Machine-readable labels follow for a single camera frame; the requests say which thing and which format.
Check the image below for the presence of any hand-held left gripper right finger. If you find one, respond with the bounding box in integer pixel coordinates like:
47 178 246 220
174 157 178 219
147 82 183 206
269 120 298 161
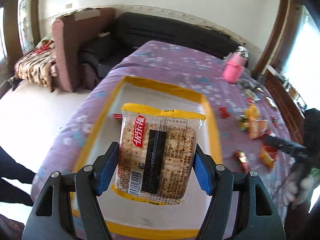
193 144 287 240

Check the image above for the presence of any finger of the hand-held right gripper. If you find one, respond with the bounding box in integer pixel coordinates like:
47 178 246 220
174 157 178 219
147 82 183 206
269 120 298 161
264 134 308 157

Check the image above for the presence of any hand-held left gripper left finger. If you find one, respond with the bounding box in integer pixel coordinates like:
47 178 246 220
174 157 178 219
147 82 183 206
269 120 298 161
22 141 120 240

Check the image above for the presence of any clear yellow-edged cracker packet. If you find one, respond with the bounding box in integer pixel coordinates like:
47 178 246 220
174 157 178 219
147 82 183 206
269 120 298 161
110 102 207 205

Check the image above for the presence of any yellow-edged white box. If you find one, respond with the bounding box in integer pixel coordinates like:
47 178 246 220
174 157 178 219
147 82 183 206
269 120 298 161
71 76 223 240

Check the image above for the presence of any person's right hand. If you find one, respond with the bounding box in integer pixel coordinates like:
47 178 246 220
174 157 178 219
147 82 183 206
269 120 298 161
285 169 320 209

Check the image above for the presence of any orange snack packet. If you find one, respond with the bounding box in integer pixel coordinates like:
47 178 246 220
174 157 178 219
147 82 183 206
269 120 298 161
259 146 278 169
249 119 268 139

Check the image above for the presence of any red candy wrapper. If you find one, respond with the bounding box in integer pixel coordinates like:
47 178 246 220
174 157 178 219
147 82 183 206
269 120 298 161
234 150 250 173

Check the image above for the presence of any brown snack packet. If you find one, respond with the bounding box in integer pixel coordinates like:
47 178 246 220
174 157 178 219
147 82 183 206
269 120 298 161
265 97 278 109

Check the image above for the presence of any yellow snack packet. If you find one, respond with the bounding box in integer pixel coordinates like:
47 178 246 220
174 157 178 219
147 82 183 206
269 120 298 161
244 104 259 120

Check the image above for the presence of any wooden sideboard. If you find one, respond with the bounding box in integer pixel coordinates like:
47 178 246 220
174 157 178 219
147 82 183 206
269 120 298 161
252 65 308 140

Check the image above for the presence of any dark plastic bag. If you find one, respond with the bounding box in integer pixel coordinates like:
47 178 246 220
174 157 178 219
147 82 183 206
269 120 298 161
236 77 264 95

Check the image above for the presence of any bottle with pink knitted sleeve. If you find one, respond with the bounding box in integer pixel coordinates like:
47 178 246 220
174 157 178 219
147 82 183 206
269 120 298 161
222 46 248 83

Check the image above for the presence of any bright window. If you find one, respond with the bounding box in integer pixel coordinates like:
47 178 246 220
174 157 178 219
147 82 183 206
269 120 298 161
282 5 320 105

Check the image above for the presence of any person's dark trouser leg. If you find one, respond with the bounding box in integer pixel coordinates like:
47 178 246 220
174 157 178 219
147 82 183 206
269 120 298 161
0 146 37 207

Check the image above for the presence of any purple floral tablecloth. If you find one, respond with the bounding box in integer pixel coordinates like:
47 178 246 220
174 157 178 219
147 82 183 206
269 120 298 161
32 40 304 240

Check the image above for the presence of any brown armchair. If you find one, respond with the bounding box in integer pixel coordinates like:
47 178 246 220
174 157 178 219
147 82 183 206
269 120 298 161
52 7 115 93

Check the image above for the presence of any patterned brown blanket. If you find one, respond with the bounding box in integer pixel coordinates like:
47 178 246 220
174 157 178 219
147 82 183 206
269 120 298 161
14 36 58 93

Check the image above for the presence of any black sofa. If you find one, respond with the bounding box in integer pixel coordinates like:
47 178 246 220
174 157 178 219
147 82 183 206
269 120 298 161
79 12 247 90

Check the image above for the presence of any cardboard sheet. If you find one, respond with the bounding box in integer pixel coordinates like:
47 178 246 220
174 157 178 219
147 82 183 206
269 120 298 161
56 7 100 22

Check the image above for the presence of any wooden door with glass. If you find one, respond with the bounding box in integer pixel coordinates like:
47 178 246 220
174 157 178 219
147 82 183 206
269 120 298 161
0 0 40 63

